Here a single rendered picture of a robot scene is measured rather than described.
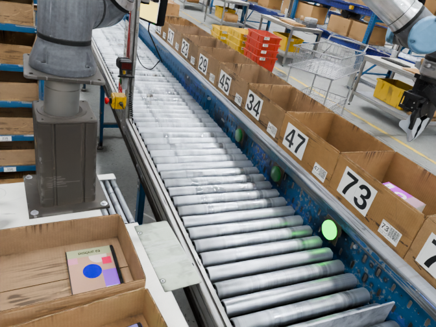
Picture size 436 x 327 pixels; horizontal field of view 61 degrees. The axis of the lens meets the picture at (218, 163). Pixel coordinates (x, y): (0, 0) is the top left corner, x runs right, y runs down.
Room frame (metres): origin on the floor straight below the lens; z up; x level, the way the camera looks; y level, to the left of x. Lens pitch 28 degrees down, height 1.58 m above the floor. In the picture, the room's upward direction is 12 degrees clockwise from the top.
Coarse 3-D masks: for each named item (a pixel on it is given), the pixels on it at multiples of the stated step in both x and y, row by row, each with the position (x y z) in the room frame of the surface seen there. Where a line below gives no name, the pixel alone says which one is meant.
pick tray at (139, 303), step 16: (144, 288) 0.65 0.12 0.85; (96, 304) 0.58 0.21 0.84; (112, 304) 0.61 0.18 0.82; (128, 304) 0.63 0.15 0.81; (144, 304) 0.65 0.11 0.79; (32, 320) 0.51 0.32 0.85; (48, 320) 0.52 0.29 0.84; (64, 320) 0.54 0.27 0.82; (80, 320) 0.56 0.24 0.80; (96, 320) 0.58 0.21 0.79; (112, 320) 0.61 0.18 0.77; (128, 320) 0.62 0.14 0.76; (144, 320) 0.63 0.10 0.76; (160, 320) 0.58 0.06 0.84
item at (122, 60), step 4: (120, 56) 1.84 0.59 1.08; (116, 60) 1.83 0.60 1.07; (120, 60) 1.77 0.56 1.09; (124, 60) 1.78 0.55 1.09; (128, 60) 1.79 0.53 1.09; (116, 64) 1.82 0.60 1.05; (120, 64) 1.75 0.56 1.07; (124, 64) 1.76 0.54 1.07; (128, 64) 1.77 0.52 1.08; (120, 68) 1.75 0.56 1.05; (124, 68) 1.76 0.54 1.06; (128, 68) 1.77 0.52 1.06; (120, 72) 1.81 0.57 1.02; (124, 72) 1.80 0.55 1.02; (120, 76) 1.80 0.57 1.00
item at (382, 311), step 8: (384, 304) 0.81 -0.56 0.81; (392, 304) 0.82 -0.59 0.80; (352, 312) 0.75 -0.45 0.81; (360, 312) 0.76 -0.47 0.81; (368, 312) 0.78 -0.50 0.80; (376, 312) 0.80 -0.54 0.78; (384, 312) 0.81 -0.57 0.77; (328, 320) 0.71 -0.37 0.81; (336, 320) 0.72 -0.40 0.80; (344, 320) 0.74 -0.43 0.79; (352, 320) 0.75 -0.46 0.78; (360, 320) 0.77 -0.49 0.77; (368, 320) 0.79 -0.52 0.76; (376, 320) 0.80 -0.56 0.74; (384, 320) 0.82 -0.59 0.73
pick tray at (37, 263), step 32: (32, 224) 0.79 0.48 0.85; (64, 224) 0.83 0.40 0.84; (96, 224) 0.88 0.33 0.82; (0, 256) 0.74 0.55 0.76; (32, 256) 0.76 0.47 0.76; (64, 256) 0.79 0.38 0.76; (128, 256) 0.81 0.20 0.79; (0, 288) 0.64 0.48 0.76; (32, 288) 0.66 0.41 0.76; (64, 288) 0.68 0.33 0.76; (128, 288) 0.66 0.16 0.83; (0, 320) 0.51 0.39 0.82
